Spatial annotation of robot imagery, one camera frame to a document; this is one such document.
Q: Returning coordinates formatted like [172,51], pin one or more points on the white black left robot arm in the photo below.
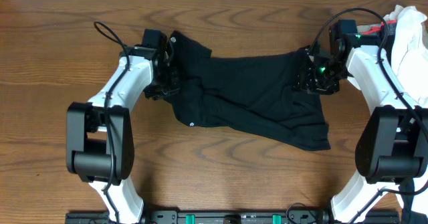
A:
[99,141]

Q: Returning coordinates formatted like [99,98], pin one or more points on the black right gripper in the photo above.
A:
[305,77]

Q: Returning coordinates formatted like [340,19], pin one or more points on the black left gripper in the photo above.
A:
[174,87]

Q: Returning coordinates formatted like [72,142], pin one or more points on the white crumpled garment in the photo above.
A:
[408,71]

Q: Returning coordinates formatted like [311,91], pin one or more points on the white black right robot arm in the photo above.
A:
[391,154]

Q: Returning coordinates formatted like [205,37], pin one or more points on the black t-shirt white logo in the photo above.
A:
[251,94]

